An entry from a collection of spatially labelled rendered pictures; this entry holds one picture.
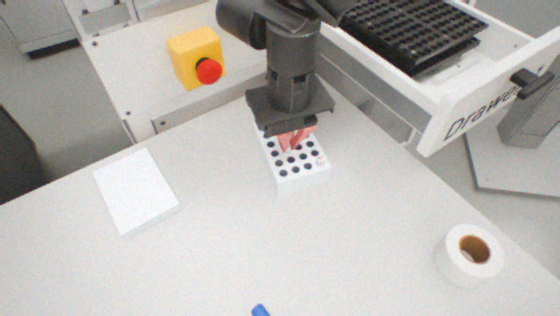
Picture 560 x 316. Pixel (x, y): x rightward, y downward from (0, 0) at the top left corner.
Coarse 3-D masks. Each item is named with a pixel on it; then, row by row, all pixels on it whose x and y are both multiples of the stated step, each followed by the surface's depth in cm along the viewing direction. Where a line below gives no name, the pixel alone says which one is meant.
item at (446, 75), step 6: (474, 54) 58; (468, 60) 57; (474, 60) 57; (456, 66) 56; (462, 66) 56; (468, 66) 56; (444, 72) 55; (450, 72) 55; (456, 72) 55; (438, 78) 54; (444, 78) 54; (450, 78) 55; (438, 84) 54
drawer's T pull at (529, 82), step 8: (520, 72) 45; (528, 72) 45; (512, 80) 45; (520, 80) 44; (528, 80) 44; (536, 80) 44; (544, 80) 44; (528, 88) 43; (536, 88) 43; (520, 96) 43; (528, 96) 43
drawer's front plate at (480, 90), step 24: (528, 48) 45; (552, 48) 49; (480, 72) 42; (504, 72) 43; (456, 96) 39; (480, 96) 43; (432, 120) 43; (456, 120) 44; (480, 120) 52; (432, 144) 45
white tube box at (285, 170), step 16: (256, 128) 54; (256, 144) 57; (272, 144) 53; (304, 144) 52; (272, 160) 50; (288, 160) 51; (304, 160) 50; (272, 176) 50; (288, 176) 48; (304, 176) 49; (320, 176) 50; (288, 192) 51
